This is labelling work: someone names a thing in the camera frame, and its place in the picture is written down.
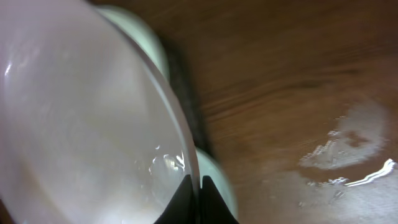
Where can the large dark serving tray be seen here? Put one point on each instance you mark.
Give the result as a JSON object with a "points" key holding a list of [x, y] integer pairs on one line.
{"points": [[182, 84]]}

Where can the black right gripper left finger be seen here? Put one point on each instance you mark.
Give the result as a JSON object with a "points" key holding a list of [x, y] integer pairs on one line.
{"points": [[181, 208]]}

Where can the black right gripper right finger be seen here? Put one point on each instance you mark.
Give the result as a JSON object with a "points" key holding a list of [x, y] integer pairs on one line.
{"points": [[213, 209]]}

